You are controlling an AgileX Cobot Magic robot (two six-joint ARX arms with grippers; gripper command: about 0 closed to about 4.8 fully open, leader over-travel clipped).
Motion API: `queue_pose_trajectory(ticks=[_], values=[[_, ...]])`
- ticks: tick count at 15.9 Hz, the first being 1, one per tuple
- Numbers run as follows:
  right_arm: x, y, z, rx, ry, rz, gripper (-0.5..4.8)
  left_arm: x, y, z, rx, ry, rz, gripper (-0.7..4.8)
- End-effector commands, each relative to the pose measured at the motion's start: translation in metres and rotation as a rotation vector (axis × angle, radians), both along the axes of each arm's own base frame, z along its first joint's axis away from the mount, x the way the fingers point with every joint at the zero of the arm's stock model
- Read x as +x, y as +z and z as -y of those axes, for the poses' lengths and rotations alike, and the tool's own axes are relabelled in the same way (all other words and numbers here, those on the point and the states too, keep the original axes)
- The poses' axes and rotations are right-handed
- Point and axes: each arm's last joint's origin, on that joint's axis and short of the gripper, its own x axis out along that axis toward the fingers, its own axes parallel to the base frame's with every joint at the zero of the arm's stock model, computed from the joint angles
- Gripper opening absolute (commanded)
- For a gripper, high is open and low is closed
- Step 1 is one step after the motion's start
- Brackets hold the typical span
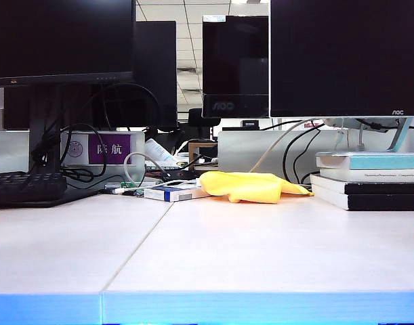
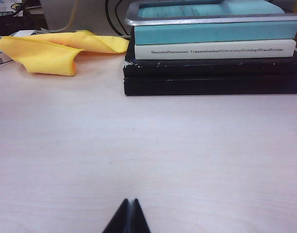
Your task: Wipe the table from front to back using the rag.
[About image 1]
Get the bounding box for grey partition panel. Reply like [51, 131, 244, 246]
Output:
[217, 129, 329, 184]

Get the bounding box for frosted glass partition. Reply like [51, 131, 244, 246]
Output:
[0, 130, 30, 175]

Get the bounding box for black looped cable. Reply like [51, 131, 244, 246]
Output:
[59, 123, 108, 182]

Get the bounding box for silver monitor stand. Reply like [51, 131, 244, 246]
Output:
[323, 116, 414, 153]

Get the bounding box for black monitor stand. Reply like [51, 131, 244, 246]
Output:
[27, 83, 102, 209]

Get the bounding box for purple name sign holder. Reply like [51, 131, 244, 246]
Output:
[60, 130, 146, 169]

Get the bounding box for beige cable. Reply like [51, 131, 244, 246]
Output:
[249, 118, 316, 174]

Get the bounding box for black AOC monitor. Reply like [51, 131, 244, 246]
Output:
[202, 14, 270, 119]

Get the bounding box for white paper booklet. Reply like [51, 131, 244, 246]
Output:
[144, 137, 180, 167]

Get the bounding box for green circuit board adapter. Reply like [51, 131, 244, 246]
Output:
[104, 181, 145, 198]

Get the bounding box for black cable pair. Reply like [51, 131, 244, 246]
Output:
[281, 127, 325, 186]

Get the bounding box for black arched cable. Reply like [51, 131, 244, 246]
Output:
[101, 83, 160, 131]

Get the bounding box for black office chair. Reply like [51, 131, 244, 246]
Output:
[187, 107, 214, 138]

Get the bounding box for blue and white box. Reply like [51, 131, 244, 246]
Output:
[144, 184, 214, 203]

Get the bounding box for white book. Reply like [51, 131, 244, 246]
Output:
[318, 168, 414, 183]

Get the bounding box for black keyboard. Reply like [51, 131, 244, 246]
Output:
[0, 171, 68, 204]

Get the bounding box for yellow rag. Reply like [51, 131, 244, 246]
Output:
[196, 171, 315, 204]

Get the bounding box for black monitor with button row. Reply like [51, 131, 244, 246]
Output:
[0, 0, 136, 87]

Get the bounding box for large white-framed AOC monitor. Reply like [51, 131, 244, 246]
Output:
[269, 0, 414, 118]

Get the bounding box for white looped cable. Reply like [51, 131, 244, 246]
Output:
[123, 152, 170, 188]

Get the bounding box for wooden frame box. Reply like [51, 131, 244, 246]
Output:
[188, 141, 218, 170]

